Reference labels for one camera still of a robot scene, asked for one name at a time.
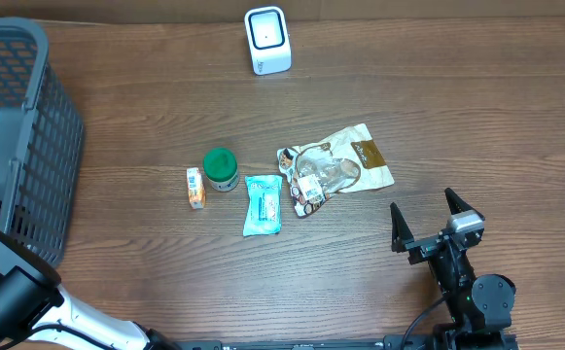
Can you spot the green lid seasoning jar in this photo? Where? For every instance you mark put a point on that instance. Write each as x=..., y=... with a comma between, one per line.
x=221, y=169

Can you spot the cream brown snack pouch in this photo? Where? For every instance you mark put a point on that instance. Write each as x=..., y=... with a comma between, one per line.
x=347, y=161

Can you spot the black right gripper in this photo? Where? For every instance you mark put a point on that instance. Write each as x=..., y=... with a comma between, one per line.
x=424, y=248

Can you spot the grey plastic mesh basket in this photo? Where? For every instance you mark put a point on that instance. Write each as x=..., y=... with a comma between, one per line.
x=42, y=139

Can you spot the white barcode scanner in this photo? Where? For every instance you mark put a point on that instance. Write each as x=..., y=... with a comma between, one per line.
x=268, y=40

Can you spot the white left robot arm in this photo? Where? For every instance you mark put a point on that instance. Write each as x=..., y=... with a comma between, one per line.
x=34, y=306

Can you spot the small orange carton box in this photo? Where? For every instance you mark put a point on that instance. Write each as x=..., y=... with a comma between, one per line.
x=196, y=190

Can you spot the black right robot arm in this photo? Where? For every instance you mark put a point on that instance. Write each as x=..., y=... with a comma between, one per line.
x=480, y=307

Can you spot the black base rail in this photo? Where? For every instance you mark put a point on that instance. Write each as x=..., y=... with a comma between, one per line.
x=301, y=344

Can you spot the teal snack packet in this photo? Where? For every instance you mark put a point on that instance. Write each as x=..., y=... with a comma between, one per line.
x=264, y=212

